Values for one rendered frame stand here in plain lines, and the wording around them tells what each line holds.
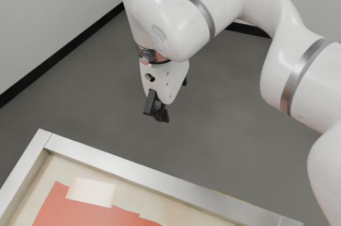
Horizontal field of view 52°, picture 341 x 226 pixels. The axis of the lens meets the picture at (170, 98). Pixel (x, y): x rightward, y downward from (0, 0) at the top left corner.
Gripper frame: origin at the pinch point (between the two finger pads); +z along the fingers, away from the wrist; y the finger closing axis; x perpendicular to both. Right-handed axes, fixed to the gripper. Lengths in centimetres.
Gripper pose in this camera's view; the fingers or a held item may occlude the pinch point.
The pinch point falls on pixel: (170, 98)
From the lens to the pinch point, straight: 68.2
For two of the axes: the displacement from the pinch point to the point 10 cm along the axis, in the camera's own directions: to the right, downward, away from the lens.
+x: -9.2, -2.6, 3.1
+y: 3.9, -7.9, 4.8
